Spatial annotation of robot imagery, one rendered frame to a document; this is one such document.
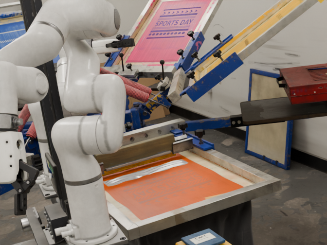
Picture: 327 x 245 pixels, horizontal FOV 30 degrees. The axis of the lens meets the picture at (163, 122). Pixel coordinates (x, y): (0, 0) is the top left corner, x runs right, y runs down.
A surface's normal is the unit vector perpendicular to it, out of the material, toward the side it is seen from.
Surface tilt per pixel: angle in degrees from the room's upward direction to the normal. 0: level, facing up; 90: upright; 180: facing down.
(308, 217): 0
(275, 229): 0
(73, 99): 87
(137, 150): 90
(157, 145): 90
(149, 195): 0
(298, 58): 90
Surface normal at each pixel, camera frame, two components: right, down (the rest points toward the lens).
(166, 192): -0.14, -0.95
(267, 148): -0.90, 0.02
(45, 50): 0.15, 0.65
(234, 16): -0.90, 0.23
